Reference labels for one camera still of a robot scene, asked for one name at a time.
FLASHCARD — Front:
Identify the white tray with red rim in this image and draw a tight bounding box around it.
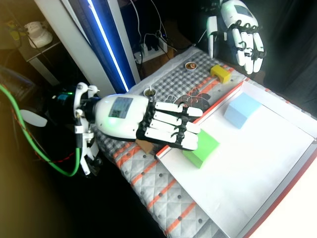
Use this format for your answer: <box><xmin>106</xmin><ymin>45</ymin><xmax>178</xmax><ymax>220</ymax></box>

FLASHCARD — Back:
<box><xmin>155</xmin><ymin>77</ymin><xmax>317</xmax><ymax>238</ymax></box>

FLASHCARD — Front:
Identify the brown wooden block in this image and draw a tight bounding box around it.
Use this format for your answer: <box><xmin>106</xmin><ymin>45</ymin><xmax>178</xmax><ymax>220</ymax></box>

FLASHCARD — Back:
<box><xmin>135</xmin><ymin>139</ymin><xmax>155</xmax><ymax>156</ymax></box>

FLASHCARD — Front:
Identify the white power strip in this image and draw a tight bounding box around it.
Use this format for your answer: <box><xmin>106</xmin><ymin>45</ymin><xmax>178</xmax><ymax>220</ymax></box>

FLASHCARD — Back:
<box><xmin>133</xmin><ymin>37</ymin><xmax>169</xmax><ymax>64</ymax></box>

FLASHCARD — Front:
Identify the grey quilt with bear print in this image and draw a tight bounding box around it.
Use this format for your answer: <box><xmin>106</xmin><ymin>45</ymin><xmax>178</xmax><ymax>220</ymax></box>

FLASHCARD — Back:
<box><xmin>94</xmin><ymin>47</ymin><xmax>317</xmax><ymax>238</ymax></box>

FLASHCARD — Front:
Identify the white column with blue light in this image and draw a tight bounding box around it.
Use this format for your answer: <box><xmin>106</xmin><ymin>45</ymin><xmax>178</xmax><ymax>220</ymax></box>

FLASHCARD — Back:
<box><xmin>34</xmin><ymin>0</ymin><xmax>142</xmax><ymax>95</ymax></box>

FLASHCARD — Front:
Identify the black power adapter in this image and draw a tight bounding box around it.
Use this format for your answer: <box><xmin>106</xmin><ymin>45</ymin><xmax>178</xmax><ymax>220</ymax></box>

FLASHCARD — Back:
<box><xmin>144</xmin><ymin>34</ymin><xmax>162</xmax><ymax>52</ymax></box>

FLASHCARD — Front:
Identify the green block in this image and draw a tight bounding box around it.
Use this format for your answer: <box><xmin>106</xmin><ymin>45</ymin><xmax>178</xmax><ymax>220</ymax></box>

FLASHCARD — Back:
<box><xmin>182</xmin><ymin>129</ymin><xmax>220</xmax><ymax>170</ymax></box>

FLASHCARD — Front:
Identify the grey shelf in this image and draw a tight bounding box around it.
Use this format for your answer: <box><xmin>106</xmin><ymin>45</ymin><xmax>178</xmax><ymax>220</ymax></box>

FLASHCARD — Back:
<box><xmin>18</xmin><ymin>41</ymin><xmax>63</xmax><ymax>86</ymax></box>

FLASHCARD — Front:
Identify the white shoe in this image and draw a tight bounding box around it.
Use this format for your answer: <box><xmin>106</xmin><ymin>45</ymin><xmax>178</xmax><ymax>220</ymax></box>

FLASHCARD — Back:
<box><xmin>24</xmin><ymin>21</ymin><xmax>53</xmax><ymax>49</ymax></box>

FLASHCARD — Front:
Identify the yellow arch block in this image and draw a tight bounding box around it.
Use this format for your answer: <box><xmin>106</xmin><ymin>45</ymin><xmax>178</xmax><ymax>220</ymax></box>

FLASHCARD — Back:
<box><xmin>210</xmin><ymin>64</ymin><xmax>231</xmax><ymax>84</ymax></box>

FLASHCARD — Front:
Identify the light blue block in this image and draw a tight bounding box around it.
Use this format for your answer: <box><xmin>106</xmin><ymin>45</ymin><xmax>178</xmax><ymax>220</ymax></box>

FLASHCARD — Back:
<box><xmin>224</xmin><ymin>92</ymin><xmax>263</xmax><ymax>129</ymax></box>

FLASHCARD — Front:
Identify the black curtain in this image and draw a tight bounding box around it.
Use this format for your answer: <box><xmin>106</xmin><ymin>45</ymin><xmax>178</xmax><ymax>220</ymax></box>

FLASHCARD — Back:
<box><xmin>257</xmin><ymin>0</ymin><xmax>317</xmax><ymax>111</ymax></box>

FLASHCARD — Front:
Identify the thin red wire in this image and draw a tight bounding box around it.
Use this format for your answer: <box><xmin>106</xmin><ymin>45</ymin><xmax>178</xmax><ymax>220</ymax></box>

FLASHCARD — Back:
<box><xmin>11</xmin><ymin>106</ymin><xmax>75</xmax><ymax>165</ymax></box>

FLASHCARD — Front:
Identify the green cable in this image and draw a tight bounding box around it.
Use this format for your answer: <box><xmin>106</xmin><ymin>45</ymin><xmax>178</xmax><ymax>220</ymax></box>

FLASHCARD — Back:
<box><xmin>0</xmin><ymin>84</ymin><xmax>81</xmax><ymax>178</ymax></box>

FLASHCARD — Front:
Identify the white cable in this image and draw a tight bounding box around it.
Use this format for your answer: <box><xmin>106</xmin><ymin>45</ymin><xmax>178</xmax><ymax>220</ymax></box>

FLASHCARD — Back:
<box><xmin>128</xmin><ymin>0</ymin><xmax>149</xmax><ymax>50</ymax></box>
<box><xmin>148</xmin><ymin>0</ymin><xmax>169</xmax><ymax>40</ymax></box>

